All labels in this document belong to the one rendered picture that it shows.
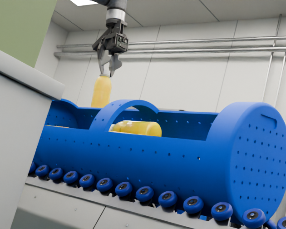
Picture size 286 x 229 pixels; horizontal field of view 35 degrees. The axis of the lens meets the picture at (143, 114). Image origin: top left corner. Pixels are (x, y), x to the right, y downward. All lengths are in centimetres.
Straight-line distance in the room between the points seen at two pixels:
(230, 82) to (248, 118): 419
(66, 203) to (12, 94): 42
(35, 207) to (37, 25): 54
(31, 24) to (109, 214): 50
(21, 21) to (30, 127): 25
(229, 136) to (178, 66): 472
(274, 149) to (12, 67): 62
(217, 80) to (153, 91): 90
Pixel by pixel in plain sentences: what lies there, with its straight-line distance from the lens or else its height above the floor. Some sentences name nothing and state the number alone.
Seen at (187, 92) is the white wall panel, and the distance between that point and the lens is 543.
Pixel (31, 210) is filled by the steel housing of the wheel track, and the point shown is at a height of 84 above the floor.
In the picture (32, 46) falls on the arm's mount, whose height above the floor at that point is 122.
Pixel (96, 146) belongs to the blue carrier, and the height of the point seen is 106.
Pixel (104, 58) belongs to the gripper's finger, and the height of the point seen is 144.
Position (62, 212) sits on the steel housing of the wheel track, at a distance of 127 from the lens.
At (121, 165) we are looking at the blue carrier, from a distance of 116.
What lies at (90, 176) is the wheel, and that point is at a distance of 127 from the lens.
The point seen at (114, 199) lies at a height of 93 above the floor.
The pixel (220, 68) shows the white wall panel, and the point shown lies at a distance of 533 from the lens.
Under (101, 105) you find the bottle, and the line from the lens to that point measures 168.
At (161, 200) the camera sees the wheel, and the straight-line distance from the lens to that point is 105.
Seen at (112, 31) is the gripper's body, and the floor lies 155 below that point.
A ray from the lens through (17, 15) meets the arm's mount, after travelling 108.
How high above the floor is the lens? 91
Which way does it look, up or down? 12 degrees up
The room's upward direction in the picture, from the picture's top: 16 degrees clockwise
